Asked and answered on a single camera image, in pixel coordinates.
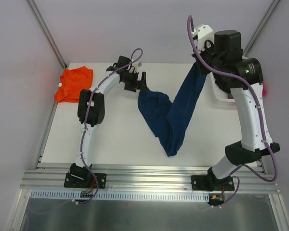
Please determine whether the left corner aluminium profile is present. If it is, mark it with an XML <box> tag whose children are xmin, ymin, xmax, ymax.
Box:
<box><xmin>25</xmin><ymin>0</ymin><xmax>68</xmax><ymax>69</ymax></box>

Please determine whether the orange folded t-shirt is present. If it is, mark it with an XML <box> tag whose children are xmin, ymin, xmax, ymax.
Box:
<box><xmin>54</xmin><ymin>66</ymin><xmax>94</xmax><ymax>103</ymax></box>

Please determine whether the pink t-shirt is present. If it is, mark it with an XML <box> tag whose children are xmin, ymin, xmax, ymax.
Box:
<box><xmin>226</xmin><ymin>83</ymin><xmax>267</xmax><ymax>100</ymax></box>

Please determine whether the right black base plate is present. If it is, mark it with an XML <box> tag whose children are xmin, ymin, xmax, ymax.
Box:
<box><xmin>191</xmin><ymin>175</ymin><xmax>235</xmax><ymax>192</ymax></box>

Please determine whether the right corner aluminium profile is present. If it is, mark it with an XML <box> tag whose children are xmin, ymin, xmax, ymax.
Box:
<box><xmin>243</xmin><ymin>0</ymin><xmax>282</xmax><ymax>57</ymax></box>

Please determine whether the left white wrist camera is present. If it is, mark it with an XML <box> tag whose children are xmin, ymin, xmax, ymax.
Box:
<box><xmin>129</xmin><ymin>61</ymin><xmax>142</xmax><ymax>73</ymax></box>

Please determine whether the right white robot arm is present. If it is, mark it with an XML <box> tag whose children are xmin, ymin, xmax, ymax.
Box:
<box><xmin>188</xmin><ymin>26</ymin><xmax>280</xmax><ymax>191</ymax></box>

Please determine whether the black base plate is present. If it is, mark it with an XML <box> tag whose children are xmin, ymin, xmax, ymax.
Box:
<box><xmin>63</xmin><ymin>172</ymin><xmax>107</xmax><ymax>189</ymax></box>
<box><xmin>191</xmin><ymin>175</ymin><xmax>235</xmax><ymax>192</ymax></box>

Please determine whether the aluminium mounting rail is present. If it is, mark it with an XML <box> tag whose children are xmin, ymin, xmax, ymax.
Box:
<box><xmin>20</xmin><ymin>163</ymin><xmax>282</xmax><ymax>194</ymax></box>

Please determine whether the corner aluminium profile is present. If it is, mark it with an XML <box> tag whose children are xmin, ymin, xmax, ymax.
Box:
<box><xmin>243</xmin><ymin>0</ymin><xmax>282</xmax><ymax>57</ymax></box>
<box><xmin>25</xmin><ymin>0</ymin><xmax>68</xmax><ymax>69</ymax></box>

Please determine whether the white slotted cable duct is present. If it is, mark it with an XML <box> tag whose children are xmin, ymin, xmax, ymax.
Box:
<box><xmin>30</xmin><ymin>190</ymin><xmax>209</xmax><ymax>203</ymax></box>

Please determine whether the white plastic laundry basket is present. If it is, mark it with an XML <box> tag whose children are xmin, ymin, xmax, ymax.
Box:
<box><xmin>210</xmin><ymin>72</ymin><xmax>235</xmax><ymax>106</ymax></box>

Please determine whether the navy blue t-shirt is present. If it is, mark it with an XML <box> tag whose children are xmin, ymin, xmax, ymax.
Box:
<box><xmin>137</xmin><ymin>64</ymin><xmax>206</xmax><ymax>157</ymax></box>

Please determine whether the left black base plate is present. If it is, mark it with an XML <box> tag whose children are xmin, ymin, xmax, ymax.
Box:
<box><xmin>63</xmin><ymin>172</ymin><xmax>107</xmax><ymax>189</ymax></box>

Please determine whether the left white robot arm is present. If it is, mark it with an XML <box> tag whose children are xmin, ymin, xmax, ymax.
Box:
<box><xmin>64</xmin><ymin>56</ymin><xmax>147</xmax><ymax>188</ymax></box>

